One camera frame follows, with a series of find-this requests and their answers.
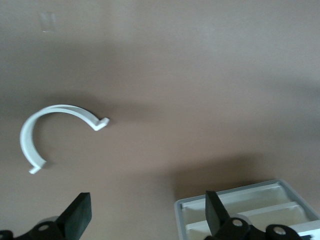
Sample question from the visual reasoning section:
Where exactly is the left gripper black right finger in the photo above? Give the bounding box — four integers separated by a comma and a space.
204, 190, 301, 240

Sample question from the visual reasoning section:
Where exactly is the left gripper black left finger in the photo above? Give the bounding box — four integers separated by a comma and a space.
0, 191, 92, 240

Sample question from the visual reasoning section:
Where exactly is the white plastic drawer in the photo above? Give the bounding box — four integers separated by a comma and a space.
287, 219, 320, 237
185, 201, 305, 230
181, 183, 295, 216

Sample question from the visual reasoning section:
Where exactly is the white drawer cabinet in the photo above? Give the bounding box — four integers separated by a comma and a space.
173, 178, 320, 240

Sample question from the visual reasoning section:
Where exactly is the white curved plastic piece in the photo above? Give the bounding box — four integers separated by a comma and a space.
19, 104, 111, 175

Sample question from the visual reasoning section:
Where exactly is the clear tape patch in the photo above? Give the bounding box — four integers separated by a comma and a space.
38, 12, 60, 33

